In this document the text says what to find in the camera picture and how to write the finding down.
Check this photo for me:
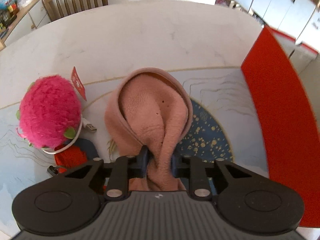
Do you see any red knit cloth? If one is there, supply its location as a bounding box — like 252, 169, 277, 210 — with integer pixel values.
54, 145, 87, 173

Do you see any pink fleece hat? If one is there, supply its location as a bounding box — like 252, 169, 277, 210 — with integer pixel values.
104, 68, 193, 191

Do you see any pink fuzzy strawberry plush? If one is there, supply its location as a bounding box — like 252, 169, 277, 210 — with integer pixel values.
16, 75, 82, 149

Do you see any red white cardboard box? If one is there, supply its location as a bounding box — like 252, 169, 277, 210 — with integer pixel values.
241, 27, 319, 228

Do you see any blue gold-speckled placemat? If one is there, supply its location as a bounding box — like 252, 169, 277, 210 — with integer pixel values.
176, 99, 234, 163

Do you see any red hang tag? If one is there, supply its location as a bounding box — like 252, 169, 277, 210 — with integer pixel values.
71, 67, 87, 101

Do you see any white sideboard cabinet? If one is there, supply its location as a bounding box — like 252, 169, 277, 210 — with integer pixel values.
1, 0, 51, 50

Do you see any white usb cable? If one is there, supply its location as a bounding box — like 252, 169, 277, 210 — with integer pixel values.
41, 113, 98, 155

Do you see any white wall cabinet unit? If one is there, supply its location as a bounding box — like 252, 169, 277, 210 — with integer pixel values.
233, 0, 319, 50

